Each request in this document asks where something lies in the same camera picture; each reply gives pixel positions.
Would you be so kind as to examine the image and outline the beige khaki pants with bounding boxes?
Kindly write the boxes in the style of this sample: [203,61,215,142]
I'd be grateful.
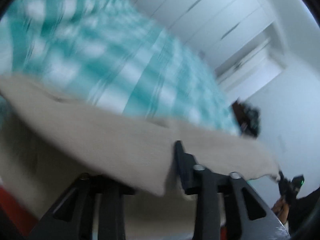
[1,75,280,239]

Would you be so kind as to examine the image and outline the person right hand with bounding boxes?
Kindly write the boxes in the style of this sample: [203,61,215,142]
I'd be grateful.
[271,197,290,225]

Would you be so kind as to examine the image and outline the dark clothes pile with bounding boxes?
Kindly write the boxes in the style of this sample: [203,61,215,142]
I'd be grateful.
[232,100,261,138]

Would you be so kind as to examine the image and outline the teal plaid bed cover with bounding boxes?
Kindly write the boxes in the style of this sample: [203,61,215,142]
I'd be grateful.
[1,0,240,135]

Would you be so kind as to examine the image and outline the white wardrobe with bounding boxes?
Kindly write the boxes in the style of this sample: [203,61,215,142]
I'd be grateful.
[120,0,278,63]

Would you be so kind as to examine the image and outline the white door with handle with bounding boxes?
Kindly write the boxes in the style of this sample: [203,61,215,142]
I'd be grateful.
[215,22,287,103]

